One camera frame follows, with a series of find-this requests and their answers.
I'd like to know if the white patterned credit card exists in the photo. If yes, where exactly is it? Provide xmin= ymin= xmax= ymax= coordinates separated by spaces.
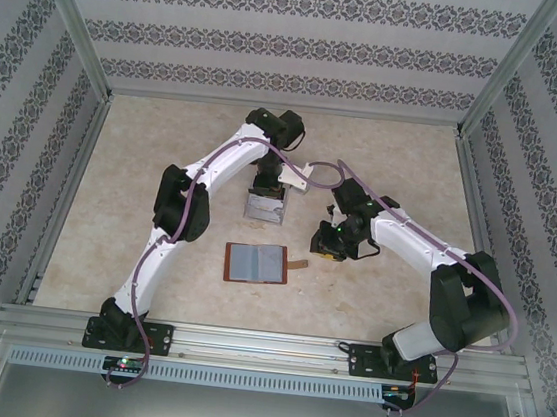
xmin=245 ymin=194 xmax=287 ymax=224

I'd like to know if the brown leather card holder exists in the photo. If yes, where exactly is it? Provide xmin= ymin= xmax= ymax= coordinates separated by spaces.
xmin=221 ymin=239 xmax=312 ymax=292

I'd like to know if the clear acrylic box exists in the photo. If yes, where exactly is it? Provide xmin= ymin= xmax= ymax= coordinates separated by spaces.
xmin=242 ymin=179 xmax=293 ymax=229

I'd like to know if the right controller circuit board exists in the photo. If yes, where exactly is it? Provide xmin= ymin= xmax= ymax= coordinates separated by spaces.
xmin=382 ymin=383 xmax=418 ymax=404

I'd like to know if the controller circuit board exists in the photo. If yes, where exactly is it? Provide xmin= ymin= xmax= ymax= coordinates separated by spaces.
xmin=102 ymin=355 xmax=149 ymax=376
xmin=382 ymin=383 xmax=418 ymax=404

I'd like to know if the left controller circuit board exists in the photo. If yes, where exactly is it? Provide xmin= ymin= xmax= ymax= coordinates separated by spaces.
xmin=102 ymin=355 xmax=149 ymax=376

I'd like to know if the thin black left gripper cable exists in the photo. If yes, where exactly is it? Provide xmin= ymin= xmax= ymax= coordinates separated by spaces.
xmin=289 ymin=126 xmax=309 ymax=156

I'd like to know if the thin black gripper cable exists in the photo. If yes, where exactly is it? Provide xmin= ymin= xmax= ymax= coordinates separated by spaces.
xmin=289 ymin=126 xmax=309 ymax=156
xmin=354 ymin=239 xmax=383 ymax=262

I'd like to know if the thin black right gripper cable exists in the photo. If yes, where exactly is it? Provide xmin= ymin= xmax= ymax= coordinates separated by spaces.
xmin=354 ymin=239 xmax=383 ymax=262

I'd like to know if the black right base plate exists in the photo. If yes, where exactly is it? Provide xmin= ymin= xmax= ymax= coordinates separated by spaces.
xmin=345 ymin=340 xmax=441 ymax=388

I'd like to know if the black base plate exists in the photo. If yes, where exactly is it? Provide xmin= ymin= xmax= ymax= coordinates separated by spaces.
xmin=81 ymin=314 xmax=177 ymax=359
xmin=345 ymin=340 xmax=441 ymax=388

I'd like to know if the aluminium mounting rail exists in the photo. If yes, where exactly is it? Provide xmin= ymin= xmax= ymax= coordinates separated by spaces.
xmin=0 ymin=301 xmax=537 ymax=400

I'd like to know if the slotted grey cable duct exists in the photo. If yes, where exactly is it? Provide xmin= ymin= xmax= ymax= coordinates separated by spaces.
xmin=5 ymin=342 xmax=386 ymax=406

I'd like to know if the aluminium table side rail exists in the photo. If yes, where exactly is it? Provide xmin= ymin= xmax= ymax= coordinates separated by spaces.
xmin=12 ymin=88 xmax=115 ymax=313
xmin=430 ymin=134 xmax=537 ymax=358

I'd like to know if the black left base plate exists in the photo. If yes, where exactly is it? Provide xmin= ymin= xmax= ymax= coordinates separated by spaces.
xmin=81 ymin=314 xmax=177 ymax=359

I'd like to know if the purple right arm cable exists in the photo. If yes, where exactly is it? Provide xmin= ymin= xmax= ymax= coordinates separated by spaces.
xmin=308 ymin=158 xmax=536 ymax=417

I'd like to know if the aluminium frame post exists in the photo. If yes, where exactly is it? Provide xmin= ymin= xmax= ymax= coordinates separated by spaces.
xmin=453 ymin=0 xmax=557 ymax=149
xmin=8 ymin=0 xmax=126 ymax=101

